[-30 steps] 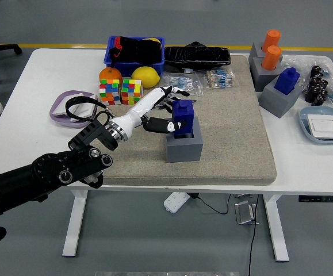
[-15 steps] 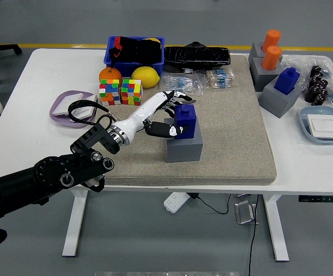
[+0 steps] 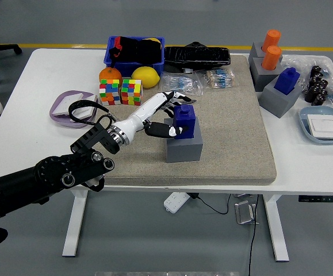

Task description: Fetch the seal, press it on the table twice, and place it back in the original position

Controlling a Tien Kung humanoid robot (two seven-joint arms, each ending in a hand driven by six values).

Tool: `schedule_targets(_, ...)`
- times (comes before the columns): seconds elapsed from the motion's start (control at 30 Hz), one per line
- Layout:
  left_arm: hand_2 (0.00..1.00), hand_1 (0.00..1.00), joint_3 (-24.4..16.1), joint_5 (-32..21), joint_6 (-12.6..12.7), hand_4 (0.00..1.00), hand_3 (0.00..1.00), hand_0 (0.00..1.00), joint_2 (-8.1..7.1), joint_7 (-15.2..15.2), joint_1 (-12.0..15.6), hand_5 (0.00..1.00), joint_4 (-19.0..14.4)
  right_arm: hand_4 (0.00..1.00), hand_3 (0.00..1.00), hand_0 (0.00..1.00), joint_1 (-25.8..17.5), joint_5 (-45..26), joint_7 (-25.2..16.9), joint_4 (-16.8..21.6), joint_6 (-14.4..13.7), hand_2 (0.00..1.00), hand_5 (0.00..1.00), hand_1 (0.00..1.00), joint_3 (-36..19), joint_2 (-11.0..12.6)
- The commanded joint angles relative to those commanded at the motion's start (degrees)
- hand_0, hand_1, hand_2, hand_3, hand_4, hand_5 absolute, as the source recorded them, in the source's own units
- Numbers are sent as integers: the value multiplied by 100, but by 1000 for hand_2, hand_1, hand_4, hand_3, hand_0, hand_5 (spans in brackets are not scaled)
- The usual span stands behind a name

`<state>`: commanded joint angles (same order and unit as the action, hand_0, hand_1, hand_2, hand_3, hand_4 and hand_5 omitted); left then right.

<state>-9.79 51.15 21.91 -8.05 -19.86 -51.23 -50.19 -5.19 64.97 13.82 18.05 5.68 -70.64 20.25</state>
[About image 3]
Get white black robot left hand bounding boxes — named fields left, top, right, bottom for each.
left=110, top=90, right=197, bottom=144

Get blue square seal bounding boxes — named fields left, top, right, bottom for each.
left=173, top=105, right=198, bottom=140
left=273, top=67, right=301, bottom=95

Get grey seal holder block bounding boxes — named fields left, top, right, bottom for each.
left=258, top=75, right=304, bottom=118
left=248, top=42, right=284, bottom=70
left=165, top=117, right=204, bottom=163
left=252, top=56, right=284, bottom=93

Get orange cylinder seal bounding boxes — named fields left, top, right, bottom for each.
left=261, top=29, right=282, bottom=54
left=261, top=45, right=282, bottom=71

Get colourful puzzle cube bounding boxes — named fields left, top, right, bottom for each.
left=98, top=79, right=121, bottom=106
left=120, top=78, right=143, bottom=106

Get yellow lemon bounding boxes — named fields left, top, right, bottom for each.
left=131, top=66, right=160, bottom=89

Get orange fruit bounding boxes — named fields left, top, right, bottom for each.
left=98, top=67, right=123, bottom=87

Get blue plastic bin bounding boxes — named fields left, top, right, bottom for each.
left=103, top=36, right=166, bottom=76

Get clear bag blue resistors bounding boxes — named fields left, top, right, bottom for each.
left=158, top=72, right=204, bottom=97

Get black cloth bag red trim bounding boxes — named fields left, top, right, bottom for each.
left=108, top=36, right=163, bottom=64

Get purple tray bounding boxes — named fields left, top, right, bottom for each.
left=49, top=90, right=99, bottom=129

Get black wrapped keyboard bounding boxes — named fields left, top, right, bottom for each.
left=163, top=41, right=232, bottom=73

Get clear bag tan resistors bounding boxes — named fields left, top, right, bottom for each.
left=202, top=68, right=238, bottom=90

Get grey-brown speckled mat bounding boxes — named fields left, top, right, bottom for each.
left=85, top=55, right=278, bottom=186

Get white power strip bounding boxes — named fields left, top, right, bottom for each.
left=163, top=191, right=190, bottom=214

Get white table leg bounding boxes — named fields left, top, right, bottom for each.
left=62, top=189, right=89, bottom=258
left=263, top=194, right=290, bottom=262

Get black office chair base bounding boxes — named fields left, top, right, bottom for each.
left=0, top=43, right=23, bottom=86

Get light blue tray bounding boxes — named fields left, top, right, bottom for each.
left=298, top=106, right=333, bottom=145

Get black table control panel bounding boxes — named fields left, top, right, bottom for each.
left=298, top=195, right=333, bottom=203

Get black power cable with plug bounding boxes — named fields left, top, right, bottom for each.
left=189, top=192, right=231, bottom=215

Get silver metal bracket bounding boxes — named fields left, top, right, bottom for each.
left=234, top=200, right=259, bottom=225

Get black floor cable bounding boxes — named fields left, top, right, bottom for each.
left=247, top=194, right=260, bottom=276

